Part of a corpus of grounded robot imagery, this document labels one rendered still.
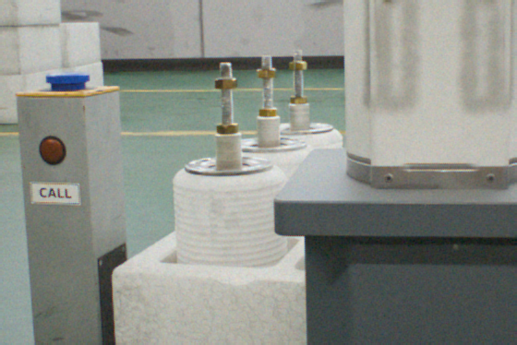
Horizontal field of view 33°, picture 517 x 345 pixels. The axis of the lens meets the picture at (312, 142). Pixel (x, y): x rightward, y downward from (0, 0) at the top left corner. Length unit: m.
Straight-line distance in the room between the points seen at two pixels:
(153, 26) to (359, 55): 5.82
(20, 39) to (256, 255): 2.69
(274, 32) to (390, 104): 5.63
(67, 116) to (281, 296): 0.27
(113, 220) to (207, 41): 5.29
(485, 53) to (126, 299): 0.42
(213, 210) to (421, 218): 0.35
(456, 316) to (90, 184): 0.48
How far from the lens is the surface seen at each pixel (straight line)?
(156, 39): 6.22
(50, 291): 0.85
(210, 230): 0.70
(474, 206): 0.37
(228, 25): 6.08
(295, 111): 0.95
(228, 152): 0.73
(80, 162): 0.81
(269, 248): 0.72
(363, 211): 0.37
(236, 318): 0.69
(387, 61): 0.39
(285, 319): 0.67
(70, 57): 3.72
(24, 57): 3.36
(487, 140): 0.39
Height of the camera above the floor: 0.38
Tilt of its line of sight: 9 degrees down
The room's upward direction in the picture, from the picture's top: 1 degrees counter-clockwise
